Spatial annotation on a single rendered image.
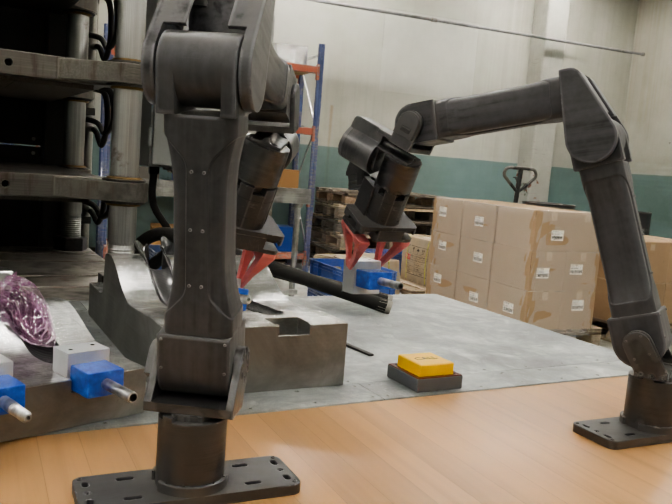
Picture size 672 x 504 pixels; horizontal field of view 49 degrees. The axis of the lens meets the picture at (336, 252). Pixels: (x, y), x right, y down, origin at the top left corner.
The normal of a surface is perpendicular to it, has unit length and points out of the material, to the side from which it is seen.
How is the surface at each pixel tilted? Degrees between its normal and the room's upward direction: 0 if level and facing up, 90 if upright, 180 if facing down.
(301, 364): 90
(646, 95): 90
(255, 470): 0
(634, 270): 84
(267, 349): 90
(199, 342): 99
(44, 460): 0
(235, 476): 0
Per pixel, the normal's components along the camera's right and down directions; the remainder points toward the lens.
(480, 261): -0.91, 0.04
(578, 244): 0.42, -0.03
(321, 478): 0.08, -0.99
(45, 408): 0.72, 0.14
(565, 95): -0.51, 0.06
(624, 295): -0.59, -0.15
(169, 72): -0.11, 0.26
